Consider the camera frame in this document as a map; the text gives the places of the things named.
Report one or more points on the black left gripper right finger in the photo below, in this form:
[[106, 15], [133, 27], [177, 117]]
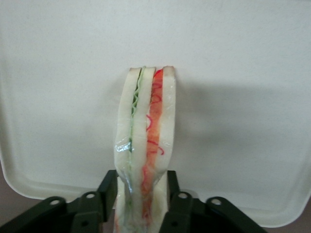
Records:
[[194, 216]]

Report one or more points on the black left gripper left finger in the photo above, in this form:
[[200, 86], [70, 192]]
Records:
[[80, 213]]

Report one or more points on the triangle sandwich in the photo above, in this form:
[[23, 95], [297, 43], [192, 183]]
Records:
[[143, 136]]

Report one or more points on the beige plastic tray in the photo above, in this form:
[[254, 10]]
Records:
[[73, 72]]

